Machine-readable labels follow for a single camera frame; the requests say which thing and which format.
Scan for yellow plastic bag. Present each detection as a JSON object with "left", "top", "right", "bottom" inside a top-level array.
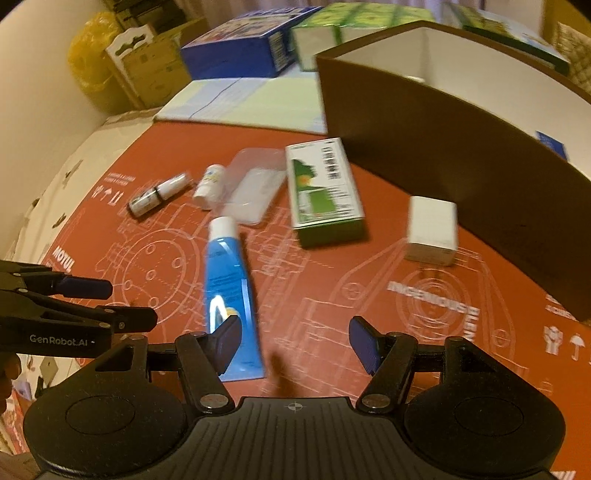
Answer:
[{"left": 67, "top": 11, "right": 128, "bottom": 115}]

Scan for white wall charger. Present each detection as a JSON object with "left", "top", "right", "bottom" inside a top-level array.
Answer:
[{"left": 405, "top": 196, "right": 458, "bottom": 266}]

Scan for blue puzzle box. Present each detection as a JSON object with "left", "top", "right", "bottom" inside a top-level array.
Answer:
[{"left": 180, "top": 6, "right": 320, "bottom": 80}]

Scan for green picture box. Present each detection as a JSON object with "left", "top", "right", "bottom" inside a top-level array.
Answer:
[{"left": 441, "top": 2, "right": 570, "bottom": 76}]

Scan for tall blue medicine box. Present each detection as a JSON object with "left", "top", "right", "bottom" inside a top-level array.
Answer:
[{"left": 536, "top": 131, "right": 569, "bottom": 161}]

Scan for clear plastic case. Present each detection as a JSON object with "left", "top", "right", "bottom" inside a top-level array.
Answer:
[{"left": 216, "top": 148, "right": 287, "bottom": 226}]

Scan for pastel striped folded cloth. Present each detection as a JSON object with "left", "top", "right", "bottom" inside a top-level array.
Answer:
[{"left": 155, "top": 66, "right": 327, "bottom": 135}]

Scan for large brown storage box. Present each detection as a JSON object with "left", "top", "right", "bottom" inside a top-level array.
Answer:
[{"left": 317, "top": 21, "right": 590, "bottom": 321}]

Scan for green tissue pack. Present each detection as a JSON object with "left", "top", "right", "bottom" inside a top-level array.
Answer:
[{"left": 291, "top": 2, "right": 436, "bottom": 71}]

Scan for small white pill bottle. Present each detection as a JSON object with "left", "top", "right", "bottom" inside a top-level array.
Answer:
[{"left": 192, "top": 164, "right": 225, "bottom": 211}]

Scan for blue white cream tube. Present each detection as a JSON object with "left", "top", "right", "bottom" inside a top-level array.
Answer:
[{"left": 204, "top": 216, "right": 264, "bottom": 381}]

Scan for quilted beige chair cushion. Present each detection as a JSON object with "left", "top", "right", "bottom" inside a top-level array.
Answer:
[{"left": 553, "top": 22, "right": 591, "bottom": 94}]

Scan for red printed cardboard mat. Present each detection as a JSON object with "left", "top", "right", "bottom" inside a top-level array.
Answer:
[{"left": 10, "top": 122, "right": 590, "bottom": 479}]

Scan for brown cardboard carton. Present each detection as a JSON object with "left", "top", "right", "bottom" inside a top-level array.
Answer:
[{"left": 104, "top": 17, "right": 208, "bottom": 110}]

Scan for green white spray box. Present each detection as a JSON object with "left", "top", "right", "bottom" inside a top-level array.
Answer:
[{"left": 286, "top": 138, "right": 366, "bottom": 249}]

